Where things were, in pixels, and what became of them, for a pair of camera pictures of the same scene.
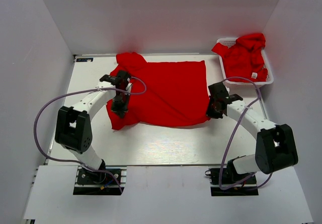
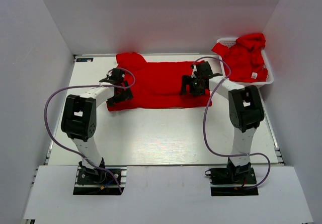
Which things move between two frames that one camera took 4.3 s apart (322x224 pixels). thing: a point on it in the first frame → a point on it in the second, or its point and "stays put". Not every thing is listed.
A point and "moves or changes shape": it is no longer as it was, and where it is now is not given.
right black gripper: [210, 113] → [187, 80]
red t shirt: [176, 91] moves or changes shape
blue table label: [84, 59] stays put
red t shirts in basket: [244, 58] stays put
